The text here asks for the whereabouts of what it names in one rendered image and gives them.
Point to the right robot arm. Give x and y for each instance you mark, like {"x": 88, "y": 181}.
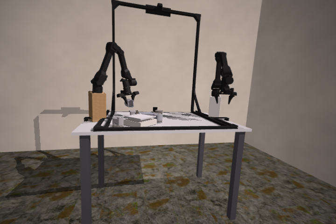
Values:
{"x": 100, "y": 77}

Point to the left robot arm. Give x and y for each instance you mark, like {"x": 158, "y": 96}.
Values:
{"x": 222, "y": 69}

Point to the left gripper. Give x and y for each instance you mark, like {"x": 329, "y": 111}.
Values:
{"x": 215, "y": 93}

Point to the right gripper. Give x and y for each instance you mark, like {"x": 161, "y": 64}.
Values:
{"x": 127, "y": 90}

